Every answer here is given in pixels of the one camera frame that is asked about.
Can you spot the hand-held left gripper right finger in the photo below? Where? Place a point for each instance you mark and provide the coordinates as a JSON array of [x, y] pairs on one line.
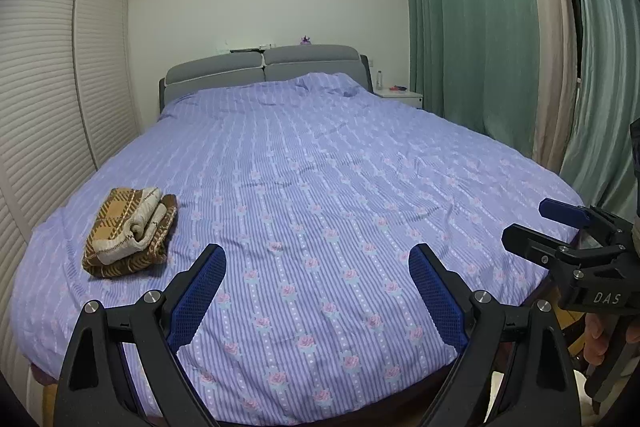
[[437, 297]]

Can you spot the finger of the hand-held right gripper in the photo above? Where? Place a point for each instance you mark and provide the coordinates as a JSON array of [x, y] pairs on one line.
[[570, 213], [540, 244]]

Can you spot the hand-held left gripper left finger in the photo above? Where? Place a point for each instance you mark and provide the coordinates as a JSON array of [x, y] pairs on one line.
[[197, 297]]

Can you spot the brown plaid blanket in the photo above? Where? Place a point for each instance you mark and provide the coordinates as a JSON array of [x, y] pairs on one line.
[[130, 232]]

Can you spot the person's right hand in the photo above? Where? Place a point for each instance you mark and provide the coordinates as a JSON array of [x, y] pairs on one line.
[[596, 337]]

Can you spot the bed with purple sheet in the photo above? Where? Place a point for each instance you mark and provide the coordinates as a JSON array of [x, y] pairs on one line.
[[325, 187]]

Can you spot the green curtain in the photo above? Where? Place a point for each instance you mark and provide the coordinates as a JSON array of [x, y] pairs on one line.
[[605, 57], [465, 32]]

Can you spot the beige curtain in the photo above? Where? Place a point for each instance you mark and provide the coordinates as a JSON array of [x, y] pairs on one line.
[[547, 32]]

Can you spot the white nightstand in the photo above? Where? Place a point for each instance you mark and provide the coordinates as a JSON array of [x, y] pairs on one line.
[[400, 96]]

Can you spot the grey upholstered bed headboard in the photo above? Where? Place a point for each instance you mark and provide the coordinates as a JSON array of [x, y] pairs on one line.
[[215, 79]]

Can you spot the clear plastic water bottle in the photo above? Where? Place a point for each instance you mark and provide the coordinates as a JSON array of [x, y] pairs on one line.
[[380, 80]]

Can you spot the dark flat book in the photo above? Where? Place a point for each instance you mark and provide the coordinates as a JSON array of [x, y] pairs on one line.
[[246, 51]]

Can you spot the white louvered wardrobe doors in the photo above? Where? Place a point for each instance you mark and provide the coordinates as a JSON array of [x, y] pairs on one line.
[[45, 82]]

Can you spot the small purple toy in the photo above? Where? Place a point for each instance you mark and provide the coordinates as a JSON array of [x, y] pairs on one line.
[[306, 40]]

